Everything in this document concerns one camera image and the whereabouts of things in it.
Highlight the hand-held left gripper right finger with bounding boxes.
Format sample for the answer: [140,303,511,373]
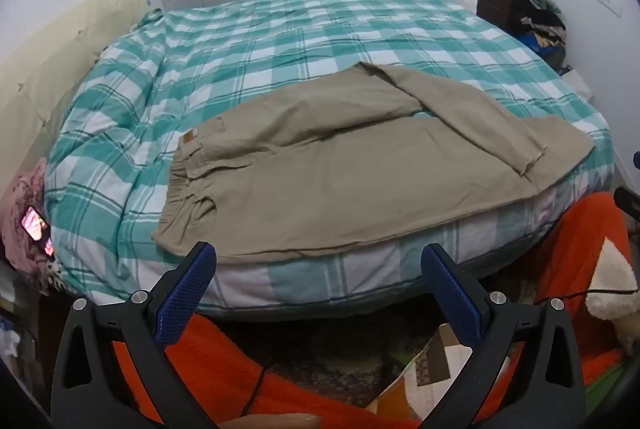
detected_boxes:
[417,243,587,429]

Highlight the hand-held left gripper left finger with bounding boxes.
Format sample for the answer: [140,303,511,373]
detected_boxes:
[50,240,221,429]

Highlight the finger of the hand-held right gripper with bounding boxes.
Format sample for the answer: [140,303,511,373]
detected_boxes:
[614,186,640,221]

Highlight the beige pants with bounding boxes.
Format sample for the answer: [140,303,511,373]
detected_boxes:
[151,62,596,260]

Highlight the dark patterned rug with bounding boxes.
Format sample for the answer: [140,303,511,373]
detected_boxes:
[220,306,438,410]

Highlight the smartphone with lit screen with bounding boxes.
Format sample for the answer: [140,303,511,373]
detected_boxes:
[22,206,51,241]

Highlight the pink cloth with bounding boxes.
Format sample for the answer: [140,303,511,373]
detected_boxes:
[0,159,56,275]

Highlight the pile of dark clothes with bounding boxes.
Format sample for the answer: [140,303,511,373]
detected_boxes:
[492,0,568,70]

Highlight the dark wooden nightstand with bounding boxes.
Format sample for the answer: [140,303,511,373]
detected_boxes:
[476,0,531,40]

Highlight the cream padded headboard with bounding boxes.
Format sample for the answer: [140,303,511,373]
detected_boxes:
[0,0,151,210]

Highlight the teal plaid duvet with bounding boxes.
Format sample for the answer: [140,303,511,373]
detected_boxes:
[44,0,616,312]

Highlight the black cable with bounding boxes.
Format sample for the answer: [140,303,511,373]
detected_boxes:
[537,288,640,306]

